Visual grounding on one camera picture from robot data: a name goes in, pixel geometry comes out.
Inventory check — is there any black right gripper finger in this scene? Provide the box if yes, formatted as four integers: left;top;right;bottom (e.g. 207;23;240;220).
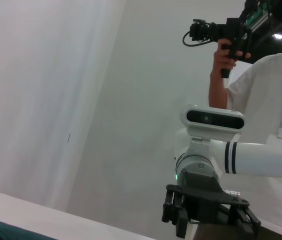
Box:
162;188;189;238
228;203;262;240

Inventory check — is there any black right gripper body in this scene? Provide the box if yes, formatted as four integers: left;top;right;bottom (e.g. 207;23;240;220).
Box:
166;169;251;225

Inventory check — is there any black handheld camera rig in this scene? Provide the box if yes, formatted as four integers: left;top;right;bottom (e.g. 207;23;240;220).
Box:
182;0;274;80

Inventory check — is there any person bare forearm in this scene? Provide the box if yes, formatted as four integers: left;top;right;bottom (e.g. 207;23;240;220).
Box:
208;66;231;111

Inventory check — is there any person hand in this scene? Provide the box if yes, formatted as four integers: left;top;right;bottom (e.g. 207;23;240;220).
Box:
212;39;252;72

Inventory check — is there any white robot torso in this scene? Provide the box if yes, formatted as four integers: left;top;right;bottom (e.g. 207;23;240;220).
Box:
174;128;194;176

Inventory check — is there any white id badge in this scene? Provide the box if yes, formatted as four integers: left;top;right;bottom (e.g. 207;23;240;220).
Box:
267;127;282;152

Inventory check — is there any person torso in white shirt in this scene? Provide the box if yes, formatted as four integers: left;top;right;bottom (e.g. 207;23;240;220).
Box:
227;44;282;226

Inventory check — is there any white robot head with camera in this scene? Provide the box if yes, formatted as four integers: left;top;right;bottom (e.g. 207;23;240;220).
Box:
180;104;246;145

